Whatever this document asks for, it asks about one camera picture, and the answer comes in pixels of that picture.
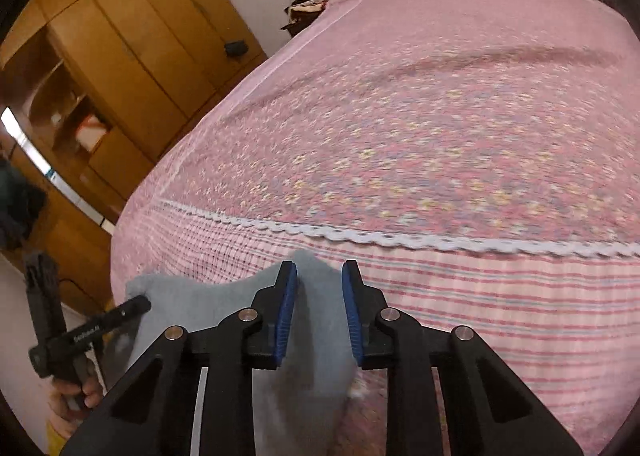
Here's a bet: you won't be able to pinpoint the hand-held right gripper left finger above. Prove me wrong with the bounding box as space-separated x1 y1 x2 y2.
60 260 299 456

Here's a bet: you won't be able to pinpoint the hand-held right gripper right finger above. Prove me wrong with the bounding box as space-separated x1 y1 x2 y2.
341 260 586 456

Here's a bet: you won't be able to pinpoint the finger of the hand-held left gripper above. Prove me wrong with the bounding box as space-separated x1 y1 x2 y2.
70 297 152 343

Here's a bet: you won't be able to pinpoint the grey pants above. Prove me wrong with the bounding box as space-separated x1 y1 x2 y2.
102 249 359 456

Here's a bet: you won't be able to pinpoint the person's left hand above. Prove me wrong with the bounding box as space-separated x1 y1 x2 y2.
48 370 107 438

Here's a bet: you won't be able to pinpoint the dark hanging cloth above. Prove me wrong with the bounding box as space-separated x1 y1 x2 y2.
0 156 49 248

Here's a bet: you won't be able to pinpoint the yellow object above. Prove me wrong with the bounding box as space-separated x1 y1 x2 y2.
46 415 77 443

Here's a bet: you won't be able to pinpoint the white reflective strip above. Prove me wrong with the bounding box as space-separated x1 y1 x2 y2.
0 106 119 233

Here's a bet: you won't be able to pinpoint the white red box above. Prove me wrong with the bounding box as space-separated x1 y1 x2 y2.
74 111 114 153

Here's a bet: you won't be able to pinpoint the pink patterned bedspread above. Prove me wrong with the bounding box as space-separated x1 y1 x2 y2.
110 0 640 456

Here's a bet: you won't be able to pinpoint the wooden wardrobe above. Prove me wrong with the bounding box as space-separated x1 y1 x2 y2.
0 0 269 318

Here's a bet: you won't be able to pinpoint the pile of clothes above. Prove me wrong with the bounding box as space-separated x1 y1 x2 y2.
280 0 342 38

